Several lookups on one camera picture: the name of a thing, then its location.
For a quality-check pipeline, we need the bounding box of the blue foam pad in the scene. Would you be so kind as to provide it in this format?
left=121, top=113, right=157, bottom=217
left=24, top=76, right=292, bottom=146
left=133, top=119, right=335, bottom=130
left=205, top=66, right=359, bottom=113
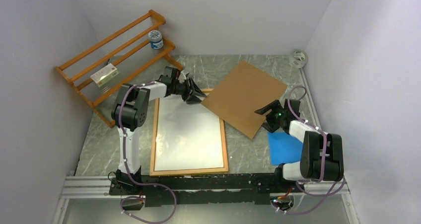
left=267, top=132, right=303, bottom=166

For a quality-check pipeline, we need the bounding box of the small white green box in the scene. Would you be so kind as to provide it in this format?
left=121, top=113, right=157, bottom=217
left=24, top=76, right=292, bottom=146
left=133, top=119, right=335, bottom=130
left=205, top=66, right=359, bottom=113
left=90, top=63, right=120, bottom=87

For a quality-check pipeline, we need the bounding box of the aluminium extrusion rail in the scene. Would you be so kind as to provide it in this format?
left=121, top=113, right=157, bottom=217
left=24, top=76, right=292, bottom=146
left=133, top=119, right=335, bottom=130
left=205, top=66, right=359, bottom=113
left=61, top=174, right=351, bottom=199

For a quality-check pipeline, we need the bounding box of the blue white round jar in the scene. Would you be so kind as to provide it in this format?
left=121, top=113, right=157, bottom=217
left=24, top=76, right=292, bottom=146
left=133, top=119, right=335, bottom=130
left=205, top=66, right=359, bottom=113
left=148, top=30, right=163, bottom=50

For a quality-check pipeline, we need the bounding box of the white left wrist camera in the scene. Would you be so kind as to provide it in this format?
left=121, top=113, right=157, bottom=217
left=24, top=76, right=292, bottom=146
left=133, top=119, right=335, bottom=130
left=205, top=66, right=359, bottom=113
left=178, top=71, right=190, bottom=83

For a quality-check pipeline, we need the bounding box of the yellow wooden picture frame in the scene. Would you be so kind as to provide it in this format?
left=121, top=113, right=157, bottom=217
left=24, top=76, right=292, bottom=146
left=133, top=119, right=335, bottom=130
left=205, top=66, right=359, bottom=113
left=149, top=88, right=229, bottom=177

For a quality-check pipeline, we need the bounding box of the clear tape roll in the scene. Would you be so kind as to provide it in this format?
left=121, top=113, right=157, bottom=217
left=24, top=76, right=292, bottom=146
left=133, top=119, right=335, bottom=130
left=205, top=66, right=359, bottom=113
left=288, top=49, right=309, bottom=69

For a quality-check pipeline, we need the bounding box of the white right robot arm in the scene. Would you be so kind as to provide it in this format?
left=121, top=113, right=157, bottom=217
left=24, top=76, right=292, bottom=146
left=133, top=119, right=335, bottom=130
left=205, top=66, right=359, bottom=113
left=254, top=99, right=344, bottom=192

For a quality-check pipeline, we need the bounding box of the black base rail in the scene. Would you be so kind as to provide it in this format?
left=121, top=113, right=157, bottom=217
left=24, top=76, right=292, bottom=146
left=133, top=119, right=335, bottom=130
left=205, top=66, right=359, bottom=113
left=109, top=172, right=298, bottom=207

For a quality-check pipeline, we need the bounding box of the orange wooden rack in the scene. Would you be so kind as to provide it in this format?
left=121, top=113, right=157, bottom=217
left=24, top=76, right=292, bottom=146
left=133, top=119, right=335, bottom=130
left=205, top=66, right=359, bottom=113
left=55, top=10, right=183, bottom=128

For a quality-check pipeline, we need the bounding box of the printed building photo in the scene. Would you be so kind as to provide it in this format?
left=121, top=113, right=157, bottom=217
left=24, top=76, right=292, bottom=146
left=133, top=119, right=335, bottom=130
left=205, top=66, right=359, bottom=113
left=153, top=94, right=225, bottom=172

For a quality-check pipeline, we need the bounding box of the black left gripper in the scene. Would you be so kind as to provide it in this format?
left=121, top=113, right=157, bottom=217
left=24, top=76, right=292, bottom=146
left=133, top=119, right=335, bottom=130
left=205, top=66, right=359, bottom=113
left=172, top=77, right=207, bottom=105

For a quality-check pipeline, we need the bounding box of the brown backing board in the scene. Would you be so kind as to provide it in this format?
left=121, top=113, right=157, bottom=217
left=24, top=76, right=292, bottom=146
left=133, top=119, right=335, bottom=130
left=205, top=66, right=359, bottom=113
left=201, top=61, right=287, bottom=139

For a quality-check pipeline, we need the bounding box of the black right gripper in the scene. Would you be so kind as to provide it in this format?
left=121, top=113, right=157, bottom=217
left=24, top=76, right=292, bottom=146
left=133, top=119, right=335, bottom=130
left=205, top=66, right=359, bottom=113
left=254, top=100, right=286, bottom=133

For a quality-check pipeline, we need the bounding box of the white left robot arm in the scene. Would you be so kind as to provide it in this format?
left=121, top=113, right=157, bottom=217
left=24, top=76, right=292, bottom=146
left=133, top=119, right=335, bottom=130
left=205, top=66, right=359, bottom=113
left=111, top=67, right=206, bottom=194

